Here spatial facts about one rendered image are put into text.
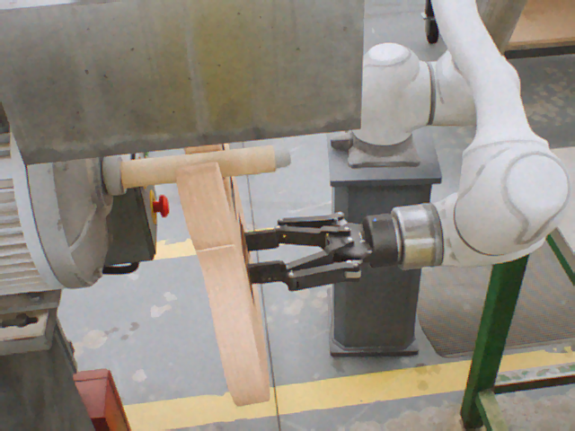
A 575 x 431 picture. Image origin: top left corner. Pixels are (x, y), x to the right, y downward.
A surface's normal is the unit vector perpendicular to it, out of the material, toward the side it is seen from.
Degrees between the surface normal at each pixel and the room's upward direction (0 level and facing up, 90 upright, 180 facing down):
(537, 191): 44
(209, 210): 82
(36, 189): 54
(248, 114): 90
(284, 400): 0
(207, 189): 70
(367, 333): 90
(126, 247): 90
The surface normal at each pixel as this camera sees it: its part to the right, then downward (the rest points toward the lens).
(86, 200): 1.00, -0.05
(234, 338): 0.07, 0.23
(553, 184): 0.03, -0.07
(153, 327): -0.04, -0.76
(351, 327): 0.00, 0.65
